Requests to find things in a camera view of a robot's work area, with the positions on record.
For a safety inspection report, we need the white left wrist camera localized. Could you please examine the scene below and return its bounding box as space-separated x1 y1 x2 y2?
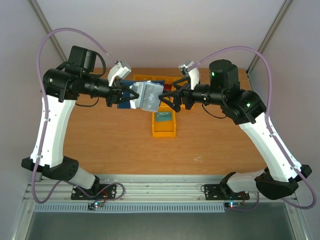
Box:
107 61 132 87

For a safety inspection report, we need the blue card holder wallet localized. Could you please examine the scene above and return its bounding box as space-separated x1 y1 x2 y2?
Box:
117 80 162 109

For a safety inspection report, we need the orange bin front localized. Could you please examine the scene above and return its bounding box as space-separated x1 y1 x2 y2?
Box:
151 105 177 138

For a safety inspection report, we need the right controller board with LEDs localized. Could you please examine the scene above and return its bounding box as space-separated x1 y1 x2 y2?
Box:
224 201 242 209

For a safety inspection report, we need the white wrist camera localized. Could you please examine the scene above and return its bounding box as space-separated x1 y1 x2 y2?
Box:
178 60 200 90
107 61 132 87

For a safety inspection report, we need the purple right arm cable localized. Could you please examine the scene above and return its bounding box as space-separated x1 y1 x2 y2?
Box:
185 45 318 212

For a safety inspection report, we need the orange bin back left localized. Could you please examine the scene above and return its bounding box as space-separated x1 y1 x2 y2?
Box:
133 74 154 82

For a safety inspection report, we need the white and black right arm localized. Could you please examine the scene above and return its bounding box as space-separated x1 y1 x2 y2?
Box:
159 59 312 200

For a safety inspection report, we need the controller board with leds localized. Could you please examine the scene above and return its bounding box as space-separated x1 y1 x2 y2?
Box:
224 201 242 209
87 202 104 211

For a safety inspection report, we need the orange bin back middle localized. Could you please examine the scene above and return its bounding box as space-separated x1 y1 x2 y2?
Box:
152 76 176 92

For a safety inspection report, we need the grey slotted cable duct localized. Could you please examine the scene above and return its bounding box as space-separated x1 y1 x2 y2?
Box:
34 202 225 214

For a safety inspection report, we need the aluminium rail frame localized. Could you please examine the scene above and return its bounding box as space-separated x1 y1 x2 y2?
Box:
22 173 298 204

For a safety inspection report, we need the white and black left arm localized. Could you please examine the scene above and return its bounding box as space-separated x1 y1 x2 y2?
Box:
21 46 139 199

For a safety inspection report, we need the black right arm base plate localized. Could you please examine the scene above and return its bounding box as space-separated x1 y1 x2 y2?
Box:
200 184 250 201

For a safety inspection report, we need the orange bin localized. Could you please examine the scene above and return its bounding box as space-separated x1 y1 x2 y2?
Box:
151 105 177 138
133 74 154 82
152 76 176 92

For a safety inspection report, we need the red credit card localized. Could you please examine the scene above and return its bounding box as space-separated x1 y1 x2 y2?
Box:
163 84 172 93

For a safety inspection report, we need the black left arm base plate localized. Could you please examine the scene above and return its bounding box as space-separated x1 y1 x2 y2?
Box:
70 184 117 201

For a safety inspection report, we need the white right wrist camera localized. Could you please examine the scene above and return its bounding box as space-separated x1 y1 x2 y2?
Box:
178 60 200 90

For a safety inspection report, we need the teal credit card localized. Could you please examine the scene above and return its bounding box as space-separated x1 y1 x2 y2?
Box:
155 111 173 122

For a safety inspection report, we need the left controller board with LEDs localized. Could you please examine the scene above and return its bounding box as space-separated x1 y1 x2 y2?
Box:
87 202 104 211

